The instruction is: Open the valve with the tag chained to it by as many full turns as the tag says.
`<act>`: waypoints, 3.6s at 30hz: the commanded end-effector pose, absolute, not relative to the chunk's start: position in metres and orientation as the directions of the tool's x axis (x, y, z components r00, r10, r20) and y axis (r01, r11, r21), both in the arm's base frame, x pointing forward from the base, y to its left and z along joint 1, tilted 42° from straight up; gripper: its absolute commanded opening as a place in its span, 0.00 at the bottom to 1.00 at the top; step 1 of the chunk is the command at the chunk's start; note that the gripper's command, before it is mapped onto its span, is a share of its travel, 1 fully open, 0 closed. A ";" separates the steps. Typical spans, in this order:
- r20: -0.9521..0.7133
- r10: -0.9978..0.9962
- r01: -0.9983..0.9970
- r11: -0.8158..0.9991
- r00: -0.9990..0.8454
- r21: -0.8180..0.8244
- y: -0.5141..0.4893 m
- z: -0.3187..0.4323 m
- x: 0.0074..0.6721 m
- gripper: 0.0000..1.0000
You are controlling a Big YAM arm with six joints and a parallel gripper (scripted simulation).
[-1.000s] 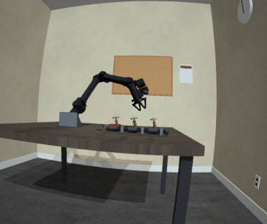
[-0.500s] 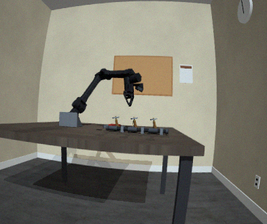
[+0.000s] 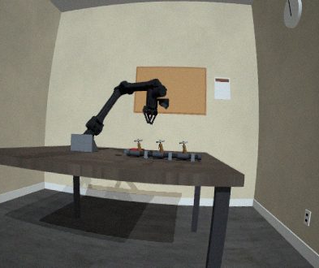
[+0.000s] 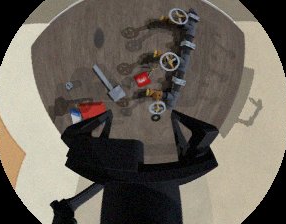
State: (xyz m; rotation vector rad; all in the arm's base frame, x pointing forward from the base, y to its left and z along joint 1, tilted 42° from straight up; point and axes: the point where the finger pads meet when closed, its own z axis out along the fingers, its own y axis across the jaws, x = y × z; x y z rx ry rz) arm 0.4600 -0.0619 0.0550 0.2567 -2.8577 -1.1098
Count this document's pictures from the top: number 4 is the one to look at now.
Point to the red square tag with gold chain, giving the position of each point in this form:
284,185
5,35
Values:
142,78

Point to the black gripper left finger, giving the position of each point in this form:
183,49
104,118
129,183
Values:
86,127

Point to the red flat block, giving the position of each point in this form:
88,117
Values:
91,109

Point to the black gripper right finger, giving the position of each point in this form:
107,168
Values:
203,134

